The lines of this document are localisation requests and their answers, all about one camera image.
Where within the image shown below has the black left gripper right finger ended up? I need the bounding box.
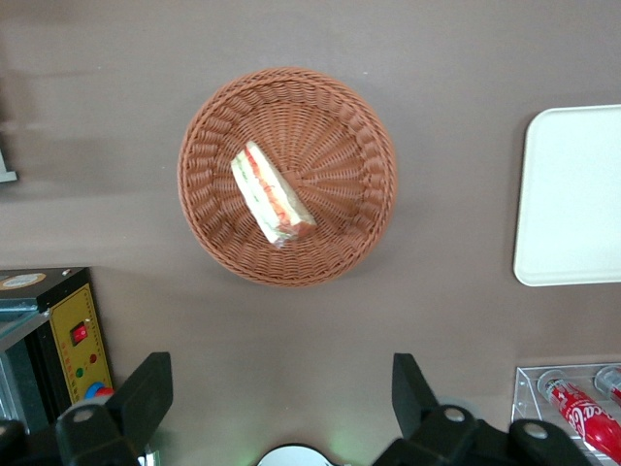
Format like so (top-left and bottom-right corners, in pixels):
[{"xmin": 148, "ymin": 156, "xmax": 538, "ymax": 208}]
[{"xmin": 376, "ymin": 352, "xmax": 480, "ymax": 466}]

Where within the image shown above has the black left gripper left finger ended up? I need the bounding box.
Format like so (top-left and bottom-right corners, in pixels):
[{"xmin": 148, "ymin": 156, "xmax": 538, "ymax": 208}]
[{"xmin": 54, "ymin": 351, "xmax": 175, "ymax": 466}]

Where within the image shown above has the triangular sandwich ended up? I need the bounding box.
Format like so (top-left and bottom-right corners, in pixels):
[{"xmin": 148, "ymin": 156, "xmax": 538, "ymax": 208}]
[{"xmin": 229, "ymin": 140, "xmax": 317, "ymax": 251}]

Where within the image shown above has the grey metal snack tray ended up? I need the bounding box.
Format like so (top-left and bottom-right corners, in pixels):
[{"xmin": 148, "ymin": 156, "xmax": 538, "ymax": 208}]
[{"xmin": 0, "ymin": 145, "xmax": 19, "ymax": 184}]

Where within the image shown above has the beige plastic tray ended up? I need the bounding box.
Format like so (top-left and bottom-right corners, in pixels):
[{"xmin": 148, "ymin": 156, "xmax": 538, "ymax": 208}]
[{"xmin": 512, "ymin": 104, "xmax": 621, "ymax": 287}]

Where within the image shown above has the round brown wicker basket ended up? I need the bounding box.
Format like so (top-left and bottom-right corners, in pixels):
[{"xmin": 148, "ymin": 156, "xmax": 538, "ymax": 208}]
[{"xmin": 177, "ymin": 66, "xmax": 400, "ymax": 288}]

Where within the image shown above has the clear acrylic bottle rack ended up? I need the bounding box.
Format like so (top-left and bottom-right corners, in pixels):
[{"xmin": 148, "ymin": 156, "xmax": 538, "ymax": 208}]
[{"xmin": 509, "ymin": 362, "xmax": 621, "ymax": 466}]

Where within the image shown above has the black food warmer machine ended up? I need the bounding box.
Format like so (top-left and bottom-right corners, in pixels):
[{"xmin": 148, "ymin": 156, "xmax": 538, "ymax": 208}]
[{"xmin": 0, "ymin": 265, "xmax": 116, "ymax": 436}]

